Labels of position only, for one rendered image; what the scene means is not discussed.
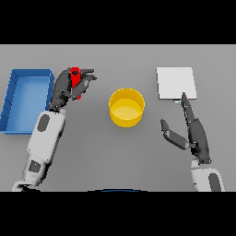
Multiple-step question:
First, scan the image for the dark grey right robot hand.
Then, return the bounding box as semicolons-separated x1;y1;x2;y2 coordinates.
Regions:
159;91;212;165

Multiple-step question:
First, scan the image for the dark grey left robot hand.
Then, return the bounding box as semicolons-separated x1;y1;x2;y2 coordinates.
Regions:
48;68;98;112

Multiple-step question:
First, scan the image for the red beaker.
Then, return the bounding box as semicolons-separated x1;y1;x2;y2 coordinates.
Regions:
70;66;83;100

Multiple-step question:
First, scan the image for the pale square measuring scale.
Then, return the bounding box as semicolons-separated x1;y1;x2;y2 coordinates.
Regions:
156;66;198;105

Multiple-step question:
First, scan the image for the yellow bowl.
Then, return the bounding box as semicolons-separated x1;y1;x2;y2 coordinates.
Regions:
108;88;146;128

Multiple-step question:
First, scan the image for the blue tray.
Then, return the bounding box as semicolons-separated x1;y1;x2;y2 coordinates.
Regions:
0;68;55;136

